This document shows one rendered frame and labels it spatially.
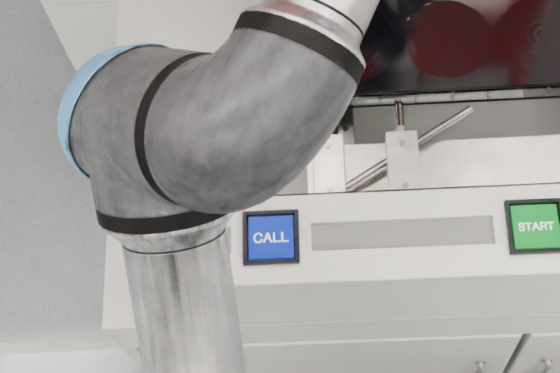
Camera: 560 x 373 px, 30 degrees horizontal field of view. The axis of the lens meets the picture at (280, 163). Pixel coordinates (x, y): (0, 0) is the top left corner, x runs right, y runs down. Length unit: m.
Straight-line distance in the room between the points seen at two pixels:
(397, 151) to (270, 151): 0.45
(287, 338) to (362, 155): 0.23
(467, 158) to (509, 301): 0.16
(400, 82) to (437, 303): 0.25
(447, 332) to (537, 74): 0.31
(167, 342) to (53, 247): 1.30
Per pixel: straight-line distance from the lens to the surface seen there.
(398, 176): 1.12
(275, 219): 1.04
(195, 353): 0.85
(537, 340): 1.29
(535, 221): 1.06
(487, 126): 1.25
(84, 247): 2.12
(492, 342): 1.28
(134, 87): 0.76
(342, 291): 1.06
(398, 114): 1.16
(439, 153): 1.17
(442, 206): 1.05
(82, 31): 1.82
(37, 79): 2.31
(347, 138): 1.20
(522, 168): 1.17
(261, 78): 0.69
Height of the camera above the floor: 1.94
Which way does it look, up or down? 66 degrees down
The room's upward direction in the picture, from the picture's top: 10 degrees counter-clockwise
